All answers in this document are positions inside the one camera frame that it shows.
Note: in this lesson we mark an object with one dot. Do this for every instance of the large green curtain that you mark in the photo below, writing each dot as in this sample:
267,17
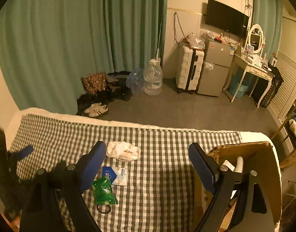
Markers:
47,46

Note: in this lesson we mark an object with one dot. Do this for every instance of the black wall television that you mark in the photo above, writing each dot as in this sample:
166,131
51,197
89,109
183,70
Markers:
226,18

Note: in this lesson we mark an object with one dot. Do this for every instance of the right green curtain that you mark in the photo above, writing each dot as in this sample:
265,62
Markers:
268,14

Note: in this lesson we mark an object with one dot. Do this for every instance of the wooden clothes rack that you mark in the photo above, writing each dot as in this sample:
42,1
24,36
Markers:
290,126

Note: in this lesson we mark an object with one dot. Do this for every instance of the cardboard box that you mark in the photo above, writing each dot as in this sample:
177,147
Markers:
247,201

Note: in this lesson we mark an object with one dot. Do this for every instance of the bottled water pack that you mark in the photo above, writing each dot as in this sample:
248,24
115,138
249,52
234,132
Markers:
135,81

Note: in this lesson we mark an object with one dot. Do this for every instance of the white sneakers pair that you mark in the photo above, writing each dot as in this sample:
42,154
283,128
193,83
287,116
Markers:
96,110

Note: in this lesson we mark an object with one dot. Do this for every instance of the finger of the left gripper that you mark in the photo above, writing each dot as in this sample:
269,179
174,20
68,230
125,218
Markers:
14,157

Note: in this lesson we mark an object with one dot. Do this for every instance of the white oval vanity mirror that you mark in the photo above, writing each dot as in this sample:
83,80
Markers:
255,42

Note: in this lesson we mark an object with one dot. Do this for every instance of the large clear water jug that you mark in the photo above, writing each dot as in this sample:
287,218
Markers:
153,78

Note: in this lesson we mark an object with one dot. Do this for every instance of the grey mini fridge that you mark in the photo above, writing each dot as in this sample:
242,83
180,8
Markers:
217,61

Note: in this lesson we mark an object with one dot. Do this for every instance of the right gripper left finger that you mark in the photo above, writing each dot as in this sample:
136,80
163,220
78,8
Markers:
89,164

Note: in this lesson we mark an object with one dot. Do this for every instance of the white suitcase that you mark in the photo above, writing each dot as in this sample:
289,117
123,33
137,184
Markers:
188,69

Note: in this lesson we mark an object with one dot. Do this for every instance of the white tube in box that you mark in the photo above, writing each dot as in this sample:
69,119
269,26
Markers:
239,165

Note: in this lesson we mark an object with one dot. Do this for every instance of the crumpled white tissue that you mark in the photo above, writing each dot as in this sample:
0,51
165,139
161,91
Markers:
123,151

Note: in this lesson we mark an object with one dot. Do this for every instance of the black hanging bag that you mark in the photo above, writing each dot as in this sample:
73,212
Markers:
276,84

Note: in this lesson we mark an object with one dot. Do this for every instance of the white dressing table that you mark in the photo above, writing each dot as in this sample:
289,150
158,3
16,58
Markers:
247,69

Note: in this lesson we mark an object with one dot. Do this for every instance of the brown patterned bag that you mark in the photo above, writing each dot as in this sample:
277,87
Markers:
94,83

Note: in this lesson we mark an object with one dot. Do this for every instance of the green medicine sachet pack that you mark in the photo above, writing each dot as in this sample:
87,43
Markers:
103,193

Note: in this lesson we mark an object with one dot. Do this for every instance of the white louvered wardrobe door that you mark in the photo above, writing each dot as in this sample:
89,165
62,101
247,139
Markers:
286,64

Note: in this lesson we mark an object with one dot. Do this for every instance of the blue tissue packet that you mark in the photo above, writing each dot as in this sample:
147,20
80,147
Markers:
117,176

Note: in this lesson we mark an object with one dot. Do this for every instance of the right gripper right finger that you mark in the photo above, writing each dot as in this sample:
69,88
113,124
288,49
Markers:
205,166

